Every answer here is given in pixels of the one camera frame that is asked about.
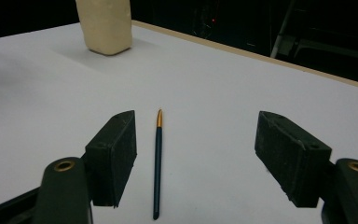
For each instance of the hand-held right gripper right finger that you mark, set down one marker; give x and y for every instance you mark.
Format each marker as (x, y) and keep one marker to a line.
(292, 158)

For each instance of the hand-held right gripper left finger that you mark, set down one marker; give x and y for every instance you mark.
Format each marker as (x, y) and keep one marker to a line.
(112, 155)

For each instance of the dark teal pen gold tip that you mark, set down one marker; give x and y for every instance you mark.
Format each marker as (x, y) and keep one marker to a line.
(158, 161)

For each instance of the beige pen holder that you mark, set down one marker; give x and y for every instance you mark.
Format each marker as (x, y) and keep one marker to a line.
(105, 25)

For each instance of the white table cover sheet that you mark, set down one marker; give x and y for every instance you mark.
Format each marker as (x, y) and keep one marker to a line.
(199, 81)

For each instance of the white desk leg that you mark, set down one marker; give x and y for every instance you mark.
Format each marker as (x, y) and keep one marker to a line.
(282, 37)

